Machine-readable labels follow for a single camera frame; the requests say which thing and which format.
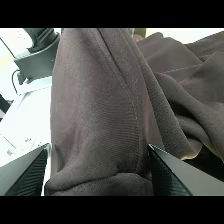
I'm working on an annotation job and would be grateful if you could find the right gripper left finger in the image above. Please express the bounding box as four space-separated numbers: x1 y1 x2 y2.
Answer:
0 143 52 197

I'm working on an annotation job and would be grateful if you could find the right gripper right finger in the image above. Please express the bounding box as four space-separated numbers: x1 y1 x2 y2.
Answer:
147 143 224 197

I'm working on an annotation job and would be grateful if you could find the grey garment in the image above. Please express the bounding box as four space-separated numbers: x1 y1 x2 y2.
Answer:
43 27 224 197

